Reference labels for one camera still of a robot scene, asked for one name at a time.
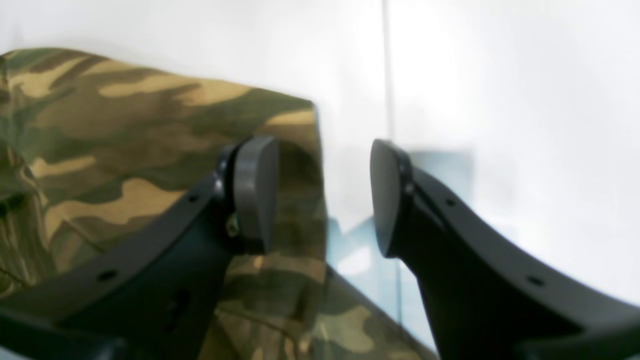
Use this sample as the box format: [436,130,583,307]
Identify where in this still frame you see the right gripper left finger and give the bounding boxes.
[1,136,279,360]

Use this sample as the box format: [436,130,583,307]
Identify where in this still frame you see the camouflage t-shirt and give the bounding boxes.
[0,48,435,360]

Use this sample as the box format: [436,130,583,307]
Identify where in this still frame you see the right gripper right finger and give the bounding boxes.
[370,139,640,360]

